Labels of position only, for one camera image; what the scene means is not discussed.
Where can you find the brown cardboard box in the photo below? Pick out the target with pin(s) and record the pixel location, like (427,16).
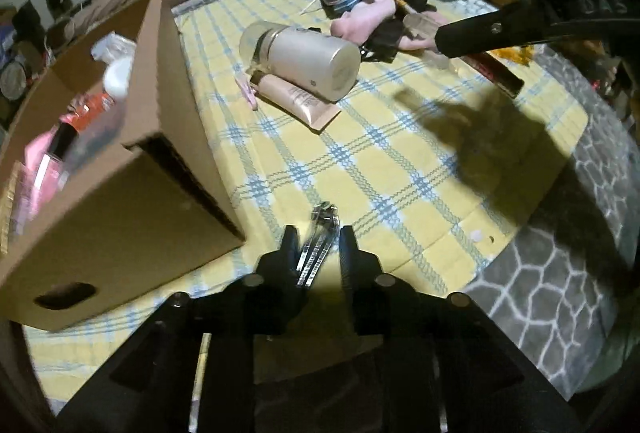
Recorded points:
(148,208)

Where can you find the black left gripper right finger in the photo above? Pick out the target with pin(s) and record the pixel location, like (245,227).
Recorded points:
(359,270)

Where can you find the dark red lipstick tube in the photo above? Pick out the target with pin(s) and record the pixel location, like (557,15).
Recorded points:
(496,72)

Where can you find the yellow plaid cloth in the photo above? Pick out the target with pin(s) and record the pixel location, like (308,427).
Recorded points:
(435,170)

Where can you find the grey stone pattern mat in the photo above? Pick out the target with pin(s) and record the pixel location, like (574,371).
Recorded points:
(554,288)

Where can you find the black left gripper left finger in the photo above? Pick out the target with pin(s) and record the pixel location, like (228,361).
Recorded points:
(278,270)

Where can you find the beige cosmetic tube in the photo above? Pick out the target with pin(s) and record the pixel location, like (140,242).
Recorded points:
(314,112)

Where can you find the pink hair clip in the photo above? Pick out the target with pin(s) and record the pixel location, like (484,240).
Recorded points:
(247,90)

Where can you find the pink soft toy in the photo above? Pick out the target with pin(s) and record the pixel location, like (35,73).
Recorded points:
(359,24)

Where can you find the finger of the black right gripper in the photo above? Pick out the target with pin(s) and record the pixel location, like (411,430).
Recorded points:
(613,22)

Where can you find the silver cylindrical jar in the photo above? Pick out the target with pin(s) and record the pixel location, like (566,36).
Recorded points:
(322,64)

